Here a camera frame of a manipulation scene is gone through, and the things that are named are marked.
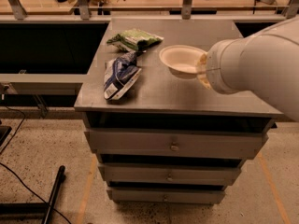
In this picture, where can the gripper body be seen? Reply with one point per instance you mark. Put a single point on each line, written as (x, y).
(214, 68)

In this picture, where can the white paper bowl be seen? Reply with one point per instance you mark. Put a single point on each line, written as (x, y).
(182, 58)

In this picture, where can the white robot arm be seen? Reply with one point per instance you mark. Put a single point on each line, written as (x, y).
(266, 63)

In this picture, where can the green chip bag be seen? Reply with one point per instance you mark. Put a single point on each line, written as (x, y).
(134, 40)

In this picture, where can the blue chip bag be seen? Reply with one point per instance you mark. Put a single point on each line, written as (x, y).
(120, 75)

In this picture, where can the top grey drawer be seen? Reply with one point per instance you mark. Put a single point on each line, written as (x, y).
(186, 144)

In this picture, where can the grey drawer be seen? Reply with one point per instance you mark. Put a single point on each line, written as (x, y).
(165, 195)
(160, 174)
(186, 144)

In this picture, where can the grey drawer cabinet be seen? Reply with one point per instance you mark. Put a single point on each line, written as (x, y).
(163, 100)

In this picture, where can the grey metal railing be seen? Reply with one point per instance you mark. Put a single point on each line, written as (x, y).
(237, 10)

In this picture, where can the middle grey drawer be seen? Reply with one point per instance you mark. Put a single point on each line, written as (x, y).
(160, 174)

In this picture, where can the bottom grey drawer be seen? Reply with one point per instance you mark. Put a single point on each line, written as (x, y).
(165, 195)

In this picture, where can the black floor stand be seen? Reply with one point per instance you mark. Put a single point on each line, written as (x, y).
(42, 210)

